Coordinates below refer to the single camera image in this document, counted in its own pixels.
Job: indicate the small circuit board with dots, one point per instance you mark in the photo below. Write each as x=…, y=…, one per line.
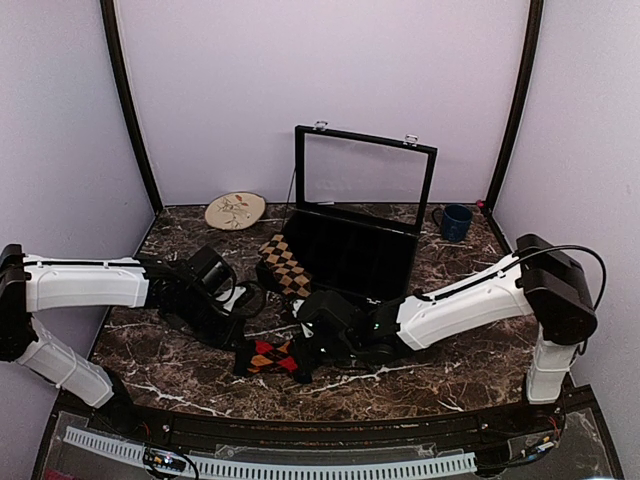
x=163, y=460

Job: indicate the black front rail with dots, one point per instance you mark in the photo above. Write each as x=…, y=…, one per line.
x=577, y=416

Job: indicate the black frame post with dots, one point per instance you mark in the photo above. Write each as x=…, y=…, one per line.
x=117, y=60
x=529, y=49

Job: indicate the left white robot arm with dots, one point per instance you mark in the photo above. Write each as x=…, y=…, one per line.
x=31, y=283

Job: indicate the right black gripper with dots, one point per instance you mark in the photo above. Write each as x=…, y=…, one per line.
x=305, y=361

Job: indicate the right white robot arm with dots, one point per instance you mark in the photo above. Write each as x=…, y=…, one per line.
x=538, y=279

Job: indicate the left black frame post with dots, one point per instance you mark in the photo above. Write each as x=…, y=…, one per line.
x=117, y=60

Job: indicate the dark blue mug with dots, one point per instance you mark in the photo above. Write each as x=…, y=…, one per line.
x=453, y=220

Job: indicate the floral ceramic plate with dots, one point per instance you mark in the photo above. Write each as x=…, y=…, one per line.
x=235, y=211

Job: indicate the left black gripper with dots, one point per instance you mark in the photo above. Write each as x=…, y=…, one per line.
x=234, y=329

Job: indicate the black display box with lid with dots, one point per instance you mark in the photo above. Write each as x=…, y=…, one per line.
x=360, y=202

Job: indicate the brown tan argyle sock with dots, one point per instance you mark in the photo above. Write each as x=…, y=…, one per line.
x=280, y=272

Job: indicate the red yellow black argyle sock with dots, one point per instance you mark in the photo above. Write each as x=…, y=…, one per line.
x=260, y=357

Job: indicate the right black frame post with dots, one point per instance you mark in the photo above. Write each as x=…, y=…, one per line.
x=529, y=49

